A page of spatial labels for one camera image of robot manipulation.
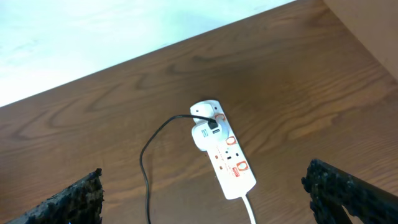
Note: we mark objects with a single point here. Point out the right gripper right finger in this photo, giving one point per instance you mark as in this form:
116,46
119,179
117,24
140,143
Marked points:
336,195

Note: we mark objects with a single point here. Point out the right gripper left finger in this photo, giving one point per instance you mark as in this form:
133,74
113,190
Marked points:
79,203

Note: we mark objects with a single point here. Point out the white charger adapter plug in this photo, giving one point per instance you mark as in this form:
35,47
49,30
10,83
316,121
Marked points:
208,134

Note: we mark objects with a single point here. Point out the white power strip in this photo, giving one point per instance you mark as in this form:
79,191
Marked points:
228,160

